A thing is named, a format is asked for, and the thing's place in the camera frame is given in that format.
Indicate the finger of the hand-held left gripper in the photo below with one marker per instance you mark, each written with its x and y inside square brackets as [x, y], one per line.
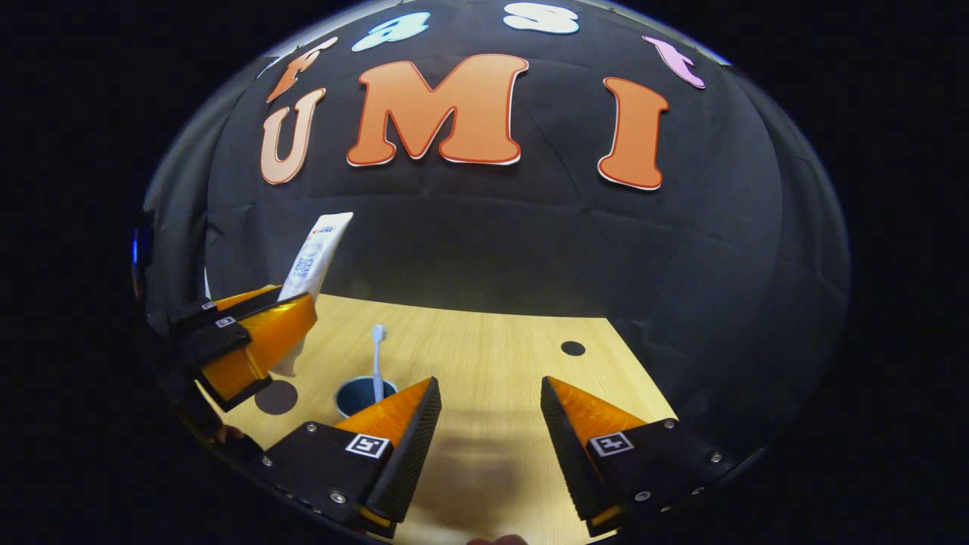
[227, 306]
[265, 341]

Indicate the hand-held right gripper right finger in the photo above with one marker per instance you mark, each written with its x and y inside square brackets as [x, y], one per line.
[568, 446]

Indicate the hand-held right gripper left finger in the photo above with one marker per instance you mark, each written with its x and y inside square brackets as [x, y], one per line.
[412, 446]

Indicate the white toothbrush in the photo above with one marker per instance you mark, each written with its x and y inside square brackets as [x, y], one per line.
[378, 356]

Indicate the white toothpaste tube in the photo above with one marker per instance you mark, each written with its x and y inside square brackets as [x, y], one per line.
[318, 253]

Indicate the wooden desktop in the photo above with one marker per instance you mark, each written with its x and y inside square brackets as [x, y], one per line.
[484, 348]

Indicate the black backdrop cloth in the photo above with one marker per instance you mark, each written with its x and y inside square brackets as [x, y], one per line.
[492, 235]

